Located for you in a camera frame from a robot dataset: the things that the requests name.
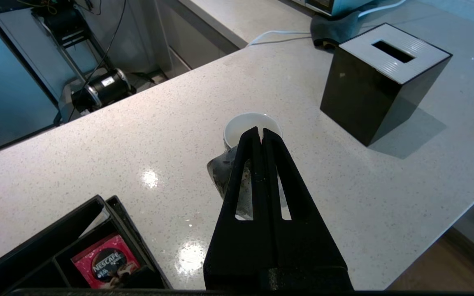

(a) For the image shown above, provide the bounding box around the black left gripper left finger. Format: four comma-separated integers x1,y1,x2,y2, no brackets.
203,127,272,289

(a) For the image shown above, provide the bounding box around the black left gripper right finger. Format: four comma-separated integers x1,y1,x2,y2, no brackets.
263,128,347,272

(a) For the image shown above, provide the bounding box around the tea bag with white tag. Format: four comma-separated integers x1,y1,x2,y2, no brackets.
207,146,291,221

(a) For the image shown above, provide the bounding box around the black mug white inside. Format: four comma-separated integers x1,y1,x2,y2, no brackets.
223,112,283,151

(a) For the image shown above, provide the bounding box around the red sachet packet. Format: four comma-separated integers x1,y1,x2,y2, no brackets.
71,233,141,289

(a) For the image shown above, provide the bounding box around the black tissue box white top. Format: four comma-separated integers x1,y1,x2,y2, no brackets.
320,23,453,147

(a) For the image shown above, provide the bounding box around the black compartment organizer box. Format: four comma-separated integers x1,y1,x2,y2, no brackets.
0,195,167,291

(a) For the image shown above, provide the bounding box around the black teleoperation stand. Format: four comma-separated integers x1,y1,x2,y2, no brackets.
0,0,135,120

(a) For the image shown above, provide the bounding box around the grey lower kitchen cabinet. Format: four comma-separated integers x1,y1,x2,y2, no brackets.
155,0,242,79

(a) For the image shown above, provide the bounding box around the white power cable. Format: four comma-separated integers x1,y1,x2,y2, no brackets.
246,0,407,47

